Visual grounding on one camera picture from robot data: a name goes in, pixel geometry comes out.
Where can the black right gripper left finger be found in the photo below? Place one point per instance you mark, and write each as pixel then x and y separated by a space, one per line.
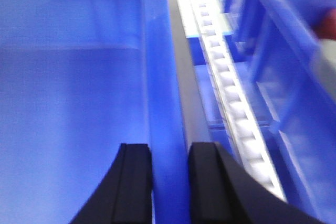
pixel 125 193

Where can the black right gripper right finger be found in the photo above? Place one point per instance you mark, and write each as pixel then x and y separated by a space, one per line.
pixel 223 192

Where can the large blue plastic bin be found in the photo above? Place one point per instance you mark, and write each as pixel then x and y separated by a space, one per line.
pixel 79 78

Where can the blue bin at right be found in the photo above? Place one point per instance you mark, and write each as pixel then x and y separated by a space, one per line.
pixel 276 50

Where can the white roller track rail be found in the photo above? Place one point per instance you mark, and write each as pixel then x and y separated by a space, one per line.
pixel 204 19

